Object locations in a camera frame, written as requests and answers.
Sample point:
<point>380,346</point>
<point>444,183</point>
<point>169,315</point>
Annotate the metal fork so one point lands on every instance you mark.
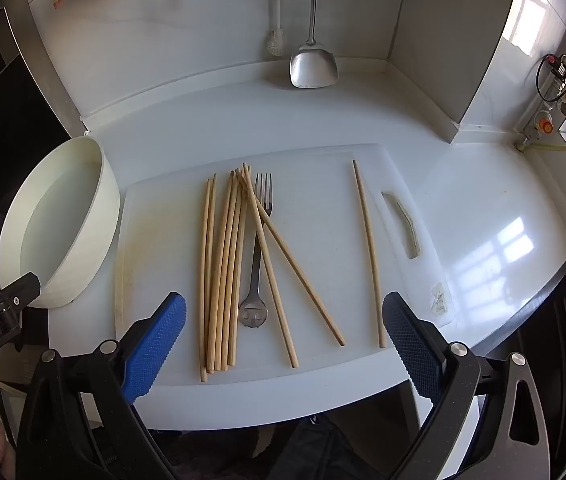
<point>255,275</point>

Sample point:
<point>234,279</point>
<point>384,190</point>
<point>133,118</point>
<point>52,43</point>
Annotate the metal spatula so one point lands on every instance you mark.
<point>313,70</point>

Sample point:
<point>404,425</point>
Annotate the white plastic cutting board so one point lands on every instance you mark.
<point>313,185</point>

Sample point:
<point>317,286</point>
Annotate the torn white sticker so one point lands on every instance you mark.
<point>439,300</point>

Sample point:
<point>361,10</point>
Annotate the bundle of wooden chopsticks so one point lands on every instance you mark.
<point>225,285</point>

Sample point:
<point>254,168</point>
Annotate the white round bowl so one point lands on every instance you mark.
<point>98,200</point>

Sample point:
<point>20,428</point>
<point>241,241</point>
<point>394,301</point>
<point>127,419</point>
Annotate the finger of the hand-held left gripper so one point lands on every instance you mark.
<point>18,292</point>

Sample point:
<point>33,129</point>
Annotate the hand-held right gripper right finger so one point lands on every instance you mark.
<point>413,350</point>

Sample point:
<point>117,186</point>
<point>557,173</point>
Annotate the gas valve assembly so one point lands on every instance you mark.
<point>543,127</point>

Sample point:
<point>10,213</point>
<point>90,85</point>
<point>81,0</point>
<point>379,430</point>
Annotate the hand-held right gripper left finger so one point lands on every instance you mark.
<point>155,350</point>

